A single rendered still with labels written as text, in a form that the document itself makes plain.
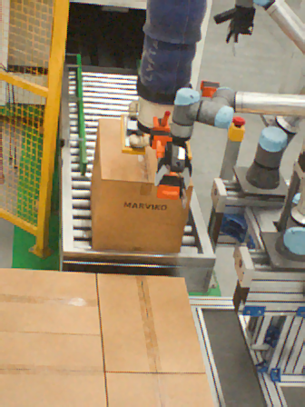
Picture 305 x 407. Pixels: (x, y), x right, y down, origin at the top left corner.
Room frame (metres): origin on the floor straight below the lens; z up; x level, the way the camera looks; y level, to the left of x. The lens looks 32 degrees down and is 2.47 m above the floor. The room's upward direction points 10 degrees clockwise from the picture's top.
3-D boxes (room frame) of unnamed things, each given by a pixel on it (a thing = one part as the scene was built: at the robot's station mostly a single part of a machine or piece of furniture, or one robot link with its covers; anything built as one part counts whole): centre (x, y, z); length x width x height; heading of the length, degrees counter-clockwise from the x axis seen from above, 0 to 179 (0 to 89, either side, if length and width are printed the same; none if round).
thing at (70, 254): (2.53, 0.01, 0.58); 0.70 x 0.03 x 0.06; 102
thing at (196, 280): (2.53, 0.01, 0.47); 0.70 x 0.03 x 0.15; 102
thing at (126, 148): (2.66, 0.14, 1.14); 0.34 x 0.10 x 0.05; 8
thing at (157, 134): (2.42, 0.01, 1.25); 0.10 x 0.08 x 0.06; 98
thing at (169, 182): (2.08, -0.04, 1.24); 0.08 x 0.07 x 0.05; 8
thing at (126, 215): (2.88, 0.09, 0.75); 0.60 x 0.40 x 0.40; 11
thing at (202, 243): (3.74, -0.06, 0.50); 2.31 x 0.05 x 0.19; 12
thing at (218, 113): (2.09, -0.15, 1.54); 0.11 x 0.11 x 0.08; 79
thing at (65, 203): (3.61, 0.58, 0.50); 2.31 x 0.05 x 0.19; 12
